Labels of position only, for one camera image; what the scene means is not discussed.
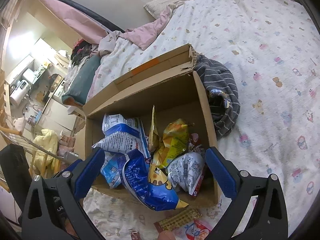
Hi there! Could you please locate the waffle cracker packet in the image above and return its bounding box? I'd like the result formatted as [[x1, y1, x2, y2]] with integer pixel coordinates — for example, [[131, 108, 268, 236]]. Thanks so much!
[[154, 208, 202, 232]]

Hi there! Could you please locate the yellow cloth on rack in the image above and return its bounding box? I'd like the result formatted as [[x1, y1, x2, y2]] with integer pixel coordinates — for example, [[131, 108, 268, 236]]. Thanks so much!
[[33, 129, 59, 174]]

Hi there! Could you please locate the silver grey snack bag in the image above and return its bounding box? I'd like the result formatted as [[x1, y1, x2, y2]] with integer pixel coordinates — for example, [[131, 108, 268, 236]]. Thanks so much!
[[166, 152, 205, 197]]

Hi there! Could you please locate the teal folded blanket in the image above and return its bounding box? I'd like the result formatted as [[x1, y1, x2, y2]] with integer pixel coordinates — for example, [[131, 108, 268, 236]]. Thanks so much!
[[61, 54, 100, 108]]

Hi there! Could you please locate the golden yellow chip bag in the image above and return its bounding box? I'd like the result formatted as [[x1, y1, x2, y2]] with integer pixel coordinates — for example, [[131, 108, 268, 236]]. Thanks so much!
[[152, 118, 190, 169]]

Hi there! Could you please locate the brown cardboard box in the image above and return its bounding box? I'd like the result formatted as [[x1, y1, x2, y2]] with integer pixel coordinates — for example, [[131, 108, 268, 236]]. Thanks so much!
[[82, 43, 223, 209]]

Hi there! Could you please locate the white water heater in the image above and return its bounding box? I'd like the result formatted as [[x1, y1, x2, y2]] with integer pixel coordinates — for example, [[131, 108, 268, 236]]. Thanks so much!
[[10, 80, 30, 107]]

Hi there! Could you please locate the grey striped garment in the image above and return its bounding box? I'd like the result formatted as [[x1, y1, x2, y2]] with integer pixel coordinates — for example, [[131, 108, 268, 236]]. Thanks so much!
[[194, 54, 240, 139]]

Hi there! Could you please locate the pile of dark clothes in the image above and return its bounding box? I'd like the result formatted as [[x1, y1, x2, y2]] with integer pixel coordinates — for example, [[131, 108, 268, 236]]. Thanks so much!
[[71, 39, 98, 66]]

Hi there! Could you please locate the beige pillow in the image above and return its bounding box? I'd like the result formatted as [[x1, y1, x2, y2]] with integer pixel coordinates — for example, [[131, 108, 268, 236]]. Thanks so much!
[[144, 0, 189, 19]]

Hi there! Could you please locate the white blue snack bag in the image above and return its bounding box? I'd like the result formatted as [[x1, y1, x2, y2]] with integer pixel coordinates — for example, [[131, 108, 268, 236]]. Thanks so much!
[[92, 114, 151, 189]]

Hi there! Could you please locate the blue cartoon snack bag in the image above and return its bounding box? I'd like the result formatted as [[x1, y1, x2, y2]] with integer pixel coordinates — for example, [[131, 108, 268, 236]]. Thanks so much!
[[118, 150, 188, 211]]

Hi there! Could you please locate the red snack packet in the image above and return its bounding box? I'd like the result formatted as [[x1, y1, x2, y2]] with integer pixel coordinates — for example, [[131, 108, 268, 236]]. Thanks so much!
[[188, 133, 205, 155]]

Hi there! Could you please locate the pink blanket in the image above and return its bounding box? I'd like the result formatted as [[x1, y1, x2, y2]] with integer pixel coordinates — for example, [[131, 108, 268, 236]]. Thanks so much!
[[98, 0, 230, 51]]

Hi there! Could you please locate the pink curtain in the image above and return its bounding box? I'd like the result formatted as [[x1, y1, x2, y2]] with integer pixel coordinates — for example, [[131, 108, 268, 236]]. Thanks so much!
[[39, 0, 111, 44]]

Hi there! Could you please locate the white patterned bed quilt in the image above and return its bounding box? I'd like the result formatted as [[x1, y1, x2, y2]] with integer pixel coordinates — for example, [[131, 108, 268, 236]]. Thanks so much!
[[88, 0, 319, 233]]

